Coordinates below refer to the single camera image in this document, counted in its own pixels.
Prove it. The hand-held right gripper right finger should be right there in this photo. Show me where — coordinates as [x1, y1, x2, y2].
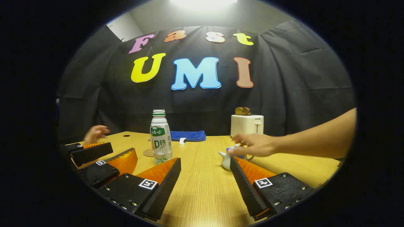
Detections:
[229, 156, 316, 222]

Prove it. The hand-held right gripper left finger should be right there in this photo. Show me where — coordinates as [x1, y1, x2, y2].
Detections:
[97, 157, 182, 222]

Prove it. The white spouted teacup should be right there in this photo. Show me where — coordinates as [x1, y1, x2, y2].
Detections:
[218, 148, 253, 171]

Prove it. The white water bottle green label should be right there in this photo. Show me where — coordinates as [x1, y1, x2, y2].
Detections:
[150, 109, 173, 165]

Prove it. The blue folded towel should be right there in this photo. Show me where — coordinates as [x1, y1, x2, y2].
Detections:
[170, 130, 206, 145]

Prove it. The white toaster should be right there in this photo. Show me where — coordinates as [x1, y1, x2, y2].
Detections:
[230, 114, 264, 137]

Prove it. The black backdrop cloth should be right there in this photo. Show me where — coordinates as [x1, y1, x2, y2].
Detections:
[57, 20, 356, 144]

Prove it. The ceiling light panel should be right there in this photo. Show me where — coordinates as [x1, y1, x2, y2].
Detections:
[170, 0, 238, 10]

